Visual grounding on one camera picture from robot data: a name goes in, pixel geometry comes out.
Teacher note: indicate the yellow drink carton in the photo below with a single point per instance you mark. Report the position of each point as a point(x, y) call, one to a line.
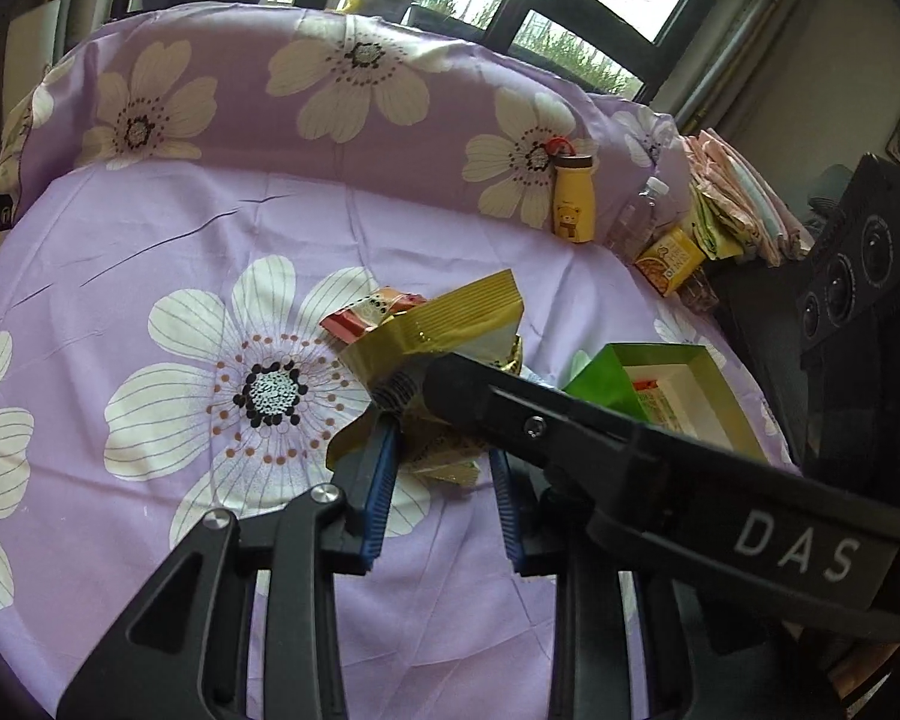
point(667, 259)

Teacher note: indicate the yellow bear bottle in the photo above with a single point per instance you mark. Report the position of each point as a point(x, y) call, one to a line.
point(574, 202)

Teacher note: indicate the stack of folded cloths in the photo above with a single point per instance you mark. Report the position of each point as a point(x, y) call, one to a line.
point(750, 195)

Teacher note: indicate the yellow snack packet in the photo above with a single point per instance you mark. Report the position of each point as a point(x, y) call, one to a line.
point(654, 401)

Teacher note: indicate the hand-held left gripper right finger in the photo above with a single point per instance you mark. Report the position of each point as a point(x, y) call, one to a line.
point(508, 517)

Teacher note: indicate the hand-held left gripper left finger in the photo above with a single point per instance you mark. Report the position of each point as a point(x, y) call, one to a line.
point(379, 495)

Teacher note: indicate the clear plastic bottle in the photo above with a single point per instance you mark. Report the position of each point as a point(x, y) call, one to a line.
point(634, 225)

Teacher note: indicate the gold snack packet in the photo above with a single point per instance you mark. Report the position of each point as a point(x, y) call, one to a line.
point(450, 315)

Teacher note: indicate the purple floral bedsheet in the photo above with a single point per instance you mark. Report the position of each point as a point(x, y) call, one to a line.
point(120, 255)

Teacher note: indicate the green cardboard box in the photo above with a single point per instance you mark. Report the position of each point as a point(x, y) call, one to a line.
point(607, 379)

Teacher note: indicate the small yellow object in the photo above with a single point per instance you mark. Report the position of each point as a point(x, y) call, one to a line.
point(354, 1)

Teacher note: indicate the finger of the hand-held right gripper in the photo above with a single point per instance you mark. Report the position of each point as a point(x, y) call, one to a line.
point(510, 409)

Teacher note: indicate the black plant pot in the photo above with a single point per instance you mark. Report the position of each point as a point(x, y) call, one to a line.
point(446, 21)

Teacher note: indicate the brown snack bag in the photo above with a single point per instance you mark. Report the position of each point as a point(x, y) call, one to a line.
point(701, 292)

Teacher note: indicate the purple floral folded quilt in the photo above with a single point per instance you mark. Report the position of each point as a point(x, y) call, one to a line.
point(255, 127)

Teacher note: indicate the yellow green folded cloth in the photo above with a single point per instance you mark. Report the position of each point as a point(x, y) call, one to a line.
point(712, 229)

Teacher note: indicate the red snack packet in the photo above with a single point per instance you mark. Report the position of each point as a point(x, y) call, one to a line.
point(360, 315)

